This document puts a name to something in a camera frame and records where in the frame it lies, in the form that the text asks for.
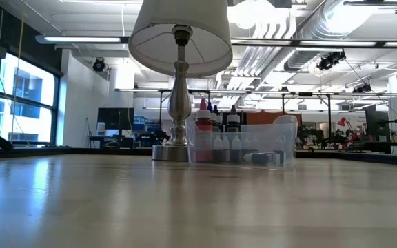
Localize silver table lamp white shade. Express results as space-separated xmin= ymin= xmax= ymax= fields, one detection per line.
xmin=128 ymin=0 xmax=234 ymax=162

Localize black computer monitor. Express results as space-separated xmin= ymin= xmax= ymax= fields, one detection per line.
xmin=364 ymin=105 xmax=391 ymax=142
xmin=97 ymin=107 xmax=135 ymax=131

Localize black ceiling camera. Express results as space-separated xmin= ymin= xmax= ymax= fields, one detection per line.
xmin=92 ymin=57 xmax=107 ymax=72

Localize large red-tip food coloring bottle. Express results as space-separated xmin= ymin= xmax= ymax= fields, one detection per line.
xmin=194 ymin=98 xmax=214 ymax=163

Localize large black-tip food coloring bottle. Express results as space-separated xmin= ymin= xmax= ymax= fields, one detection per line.
xmin=212 ymin=105 xmax=224 ymax=134

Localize black overhead gantry bar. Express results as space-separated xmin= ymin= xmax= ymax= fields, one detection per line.
xmin=114 ymin=87 xmax=397 ymax=125

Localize ceiling light strip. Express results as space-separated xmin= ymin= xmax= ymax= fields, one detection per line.
xmin=35 ymin=34 xmax=130 ymax=45
xmin=231 ymin=38 xmax=397 ymax=48

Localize large window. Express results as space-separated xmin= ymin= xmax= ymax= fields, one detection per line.
xmin=0 ymin=51 xmax=61 ymax=146

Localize red desk lamp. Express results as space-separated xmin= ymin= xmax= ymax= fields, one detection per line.
xmin=336 ymin=116 xmax=353 ymax=138

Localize clear plastic bin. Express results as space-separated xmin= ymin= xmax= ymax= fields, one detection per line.
xmin=187 ymin=115 xmax=298 ymax=169

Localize black ceiling spotlight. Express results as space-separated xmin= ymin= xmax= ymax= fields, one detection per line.
xmin=316 ymin=50 xmax=347 ymax=72
xmin=352 ymin=83 xmax=372 ymax=94

